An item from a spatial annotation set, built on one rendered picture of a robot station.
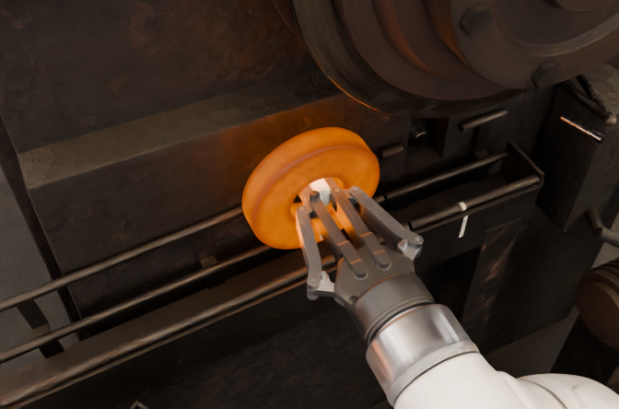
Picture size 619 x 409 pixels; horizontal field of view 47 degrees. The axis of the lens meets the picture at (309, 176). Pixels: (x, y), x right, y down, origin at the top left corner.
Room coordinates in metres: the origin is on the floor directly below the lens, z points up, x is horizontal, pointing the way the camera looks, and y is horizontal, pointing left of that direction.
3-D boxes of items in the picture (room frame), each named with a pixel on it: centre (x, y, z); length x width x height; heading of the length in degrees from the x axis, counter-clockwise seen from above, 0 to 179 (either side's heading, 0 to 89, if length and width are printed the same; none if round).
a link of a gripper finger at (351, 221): (0.46, -0.05, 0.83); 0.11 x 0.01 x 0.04; 24
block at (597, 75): (0.73, -0.39, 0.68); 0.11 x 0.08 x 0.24; 25
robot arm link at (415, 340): (0.32, -0.10, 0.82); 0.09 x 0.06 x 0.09; 115
